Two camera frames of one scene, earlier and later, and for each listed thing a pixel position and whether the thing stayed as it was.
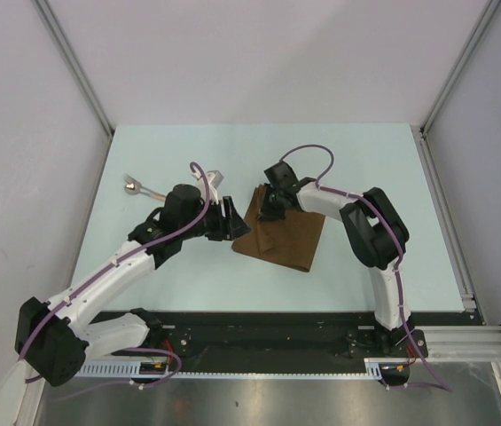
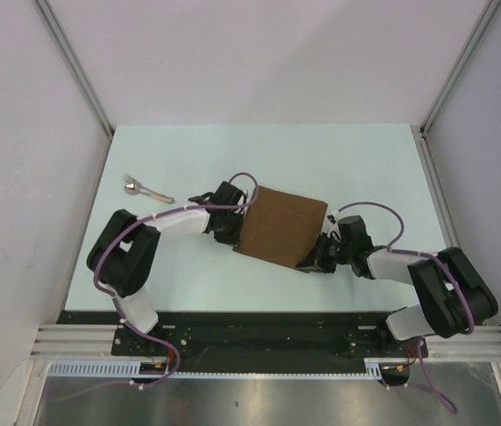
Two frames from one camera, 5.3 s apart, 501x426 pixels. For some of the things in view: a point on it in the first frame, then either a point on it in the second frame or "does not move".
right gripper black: [266, 210] -> [316, 259]
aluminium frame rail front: [482, 343] does not move
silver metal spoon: [134, 188] does not move
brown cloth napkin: [291, 241] does not move
